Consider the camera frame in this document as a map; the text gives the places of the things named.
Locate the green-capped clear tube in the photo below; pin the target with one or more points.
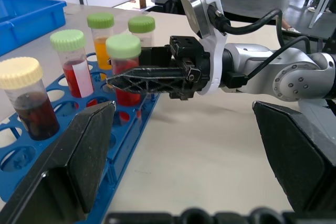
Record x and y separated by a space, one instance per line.
141 24

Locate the blue plastic bin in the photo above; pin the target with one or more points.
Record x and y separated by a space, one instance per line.
31 19

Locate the green-capped red liquid tube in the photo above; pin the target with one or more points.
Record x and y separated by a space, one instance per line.
123 45

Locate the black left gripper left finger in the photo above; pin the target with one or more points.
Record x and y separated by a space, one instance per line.
78 150

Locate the green-capped orange liquid tube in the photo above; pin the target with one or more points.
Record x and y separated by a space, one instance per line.
101 51

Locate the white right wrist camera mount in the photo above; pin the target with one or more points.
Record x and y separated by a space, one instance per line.
210 43

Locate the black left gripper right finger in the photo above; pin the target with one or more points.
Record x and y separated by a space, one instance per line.
296 155

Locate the white metal stand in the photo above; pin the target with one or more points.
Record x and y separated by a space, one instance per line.
319 11

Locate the cream-capped dark red tube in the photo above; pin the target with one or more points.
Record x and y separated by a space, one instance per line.
34 113

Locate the green-capped red tube white label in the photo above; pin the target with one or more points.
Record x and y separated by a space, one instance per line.
69 77

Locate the blue test tube rack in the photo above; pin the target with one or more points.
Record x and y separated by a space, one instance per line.
126 140

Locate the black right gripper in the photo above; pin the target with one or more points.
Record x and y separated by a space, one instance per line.
202 66

